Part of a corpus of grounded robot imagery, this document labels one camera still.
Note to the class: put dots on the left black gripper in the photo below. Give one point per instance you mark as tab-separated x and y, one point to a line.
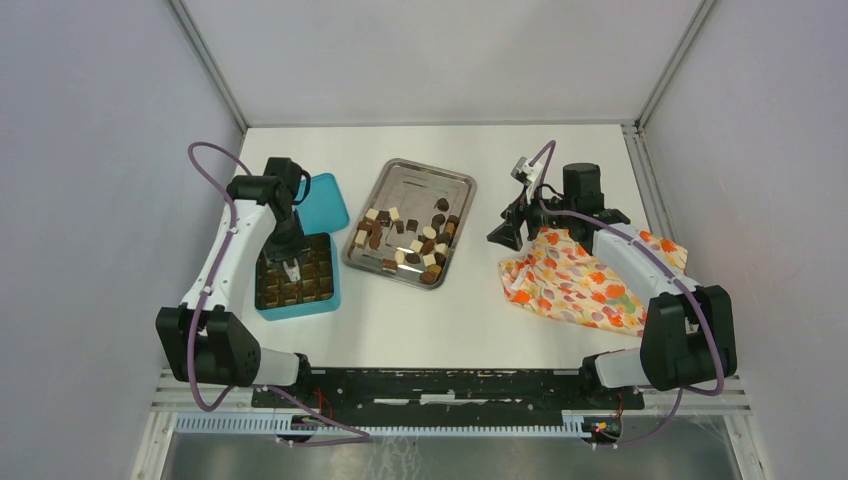
297	248

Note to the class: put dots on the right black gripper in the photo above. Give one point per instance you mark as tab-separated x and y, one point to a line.
508	233

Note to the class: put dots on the metal serving tongs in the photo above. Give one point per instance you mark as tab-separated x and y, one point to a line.
291	270

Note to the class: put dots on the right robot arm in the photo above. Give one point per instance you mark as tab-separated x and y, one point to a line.
688	341

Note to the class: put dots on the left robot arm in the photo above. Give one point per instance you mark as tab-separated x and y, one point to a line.
203	338

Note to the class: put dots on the teal chocolate box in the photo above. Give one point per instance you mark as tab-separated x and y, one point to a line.
317	291

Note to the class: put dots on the teal box lid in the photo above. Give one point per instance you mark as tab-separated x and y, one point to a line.
322	208

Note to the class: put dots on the floral cloth bag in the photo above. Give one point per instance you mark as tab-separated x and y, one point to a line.
558	279

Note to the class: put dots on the pile of assorted chocolates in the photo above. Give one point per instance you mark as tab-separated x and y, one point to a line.
410	243

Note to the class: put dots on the silver metal tray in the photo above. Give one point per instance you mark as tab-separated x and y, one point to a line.
402	181

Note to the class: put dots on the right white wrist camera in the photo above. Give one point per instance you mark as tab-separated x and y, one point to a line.
528	172

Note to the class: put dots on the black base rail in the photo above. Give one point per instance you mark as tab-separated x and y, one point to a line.
370	397

